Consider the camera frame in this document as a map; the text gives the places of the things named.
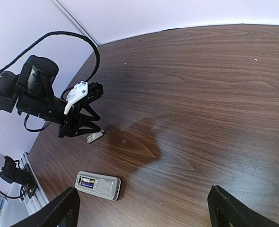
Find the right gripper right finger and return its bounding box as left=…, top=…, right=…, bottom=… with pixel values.
left=207, top=185, right=279, bottom=227

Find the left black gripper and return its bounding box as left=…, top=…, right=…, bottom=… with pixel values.
left=58, top=82, right=103, bottom=138

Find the right gripper triangular left finger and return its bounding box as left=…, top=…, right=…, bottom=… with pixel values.
left=13, top=187, right=80, bottom=227

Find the white gold AAA battery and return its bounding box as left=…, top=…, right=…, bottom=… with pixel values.
left=82, top=177, right=95, bottom=184

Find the grey remote control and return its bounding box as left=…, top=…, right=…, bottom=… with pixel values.
left=75, top=171, right=121, bottom=201

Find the blue AAA battery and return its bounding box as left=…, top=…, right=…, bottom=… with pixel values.
left=80, top=182, right=94, bottom=189

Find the front aluminium rail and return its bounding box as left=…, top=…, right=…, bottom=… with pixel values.
left=21, top=152, right=49, bottom=215

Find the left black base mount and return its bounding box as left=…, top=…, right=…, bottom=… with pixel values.
left=0, top=156, right=30, bottom=201

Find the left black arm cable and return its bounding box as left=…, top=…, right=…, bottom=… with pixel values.
left=0, top=31, right=101, bottom=83

